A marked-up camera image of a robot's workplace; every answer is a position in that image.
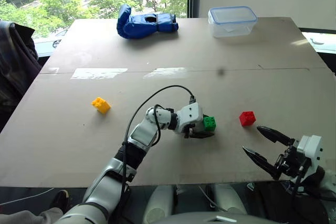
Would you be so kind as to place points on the green toy brick cube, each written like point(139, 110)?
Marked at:
point(210, 123)

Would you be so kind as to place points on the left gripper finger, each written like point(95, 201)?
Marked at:
point(202, 135)

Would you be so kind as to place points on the grey cloth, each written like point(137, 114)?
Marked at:
point(31, 216)

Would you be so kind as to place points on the red toy brick cube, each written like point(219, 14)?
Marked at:
point(247, 118)

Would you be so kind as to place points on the clear plastic container blue-rimmed lid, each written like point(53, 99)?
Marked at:
point(232, 22)

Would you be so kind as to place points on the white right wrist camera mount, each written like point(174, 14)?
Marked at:
point(313, 148)

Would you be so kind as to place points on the dark shoe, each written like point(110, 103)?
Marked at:
point(62, 201)

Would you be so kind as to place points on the white car outside window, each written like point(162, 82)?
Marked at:
point(48, 44)

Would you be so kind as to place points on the grey robot torso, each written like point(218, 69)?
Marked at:
point(210, 218)

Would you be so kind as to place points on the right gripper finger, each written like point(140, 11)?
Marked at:
point(275, 134)
point(261, 161)

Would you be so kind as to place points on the blue boxing glove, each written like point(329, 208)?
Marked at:
point(141, 26)

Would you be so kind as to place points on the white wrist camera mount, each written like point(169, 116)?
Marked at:
point(191, 113)
point(313, 148)

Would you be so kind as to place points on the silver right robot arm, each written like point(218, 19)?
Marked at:
point(324, 179)

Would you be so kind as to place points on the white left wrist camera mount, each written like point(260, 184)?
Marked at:
point(191, 113)

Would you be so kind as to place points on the white rounded robot leg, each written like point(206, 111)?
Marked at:
point(157, 204)
point(229, 200)

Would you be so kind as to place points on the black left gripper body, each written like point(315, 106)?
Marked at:
point(191, 129)

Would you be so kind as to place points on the dark plaid jacket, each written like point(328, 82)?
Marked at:
point(15, 64)

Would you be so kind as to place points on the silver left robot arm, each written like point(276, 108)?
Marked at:
point(143, 134)

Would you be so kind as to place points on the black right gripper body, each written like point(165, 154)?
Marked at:
point(290, 161)

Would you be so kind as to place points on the yellow toy brick cube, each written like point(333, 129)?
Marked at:
point(101, 105)

